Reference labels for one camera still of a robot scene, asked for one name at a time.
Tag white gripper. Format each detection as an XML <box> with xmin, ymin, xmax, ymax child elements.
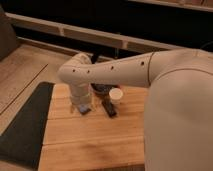
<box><xmin>70</xmin><ymin>93</ymin><xmax>92</xmax><ymax>112</ymax></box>

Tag dark ceramic bowl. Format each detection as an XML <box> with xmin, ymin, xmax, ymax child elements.
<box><xmin>91</xmin><ymin>84</ymin><xmax>116</xmax><ymax>96</ymax></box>

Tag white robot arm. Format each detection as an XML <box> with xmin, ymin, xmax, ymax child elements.
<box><xmin>58</xmin><ymin>48</ymin><xmax>213</xmax><ymax>171</ymax></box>

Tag blue sponge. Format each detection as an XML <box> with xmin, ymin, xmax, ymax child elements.
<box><xmin>80</xmin><ymin>107</ymin><xmax>91</xmax><ymax>115</ymax></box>

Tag white paper cup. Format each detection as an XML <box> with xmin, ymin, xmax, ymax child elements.
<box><xmin>109</xmin><ymin>88</ymin><xmax>123</xmax><ymax>104</ymax></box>

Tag black remote control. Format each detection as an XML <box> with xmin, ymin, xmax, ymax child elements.
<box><xmin>102</xmin><ymin>100</ymin><xmax>117</xmax><ymax>117</ymax></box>

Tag dark floor mat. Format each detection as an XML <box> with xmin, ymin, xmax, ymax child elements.
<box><xmin>0</xmin><ymin>82</ymin><xmax>54</xmax><ymax>170</ymax></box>

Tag grey couch corner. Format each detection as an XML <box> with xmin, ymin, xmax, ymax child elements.
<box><xmin>0</xmin><ymin>5</ymin><xmax>20</xmax><ymax>61</ymax></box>

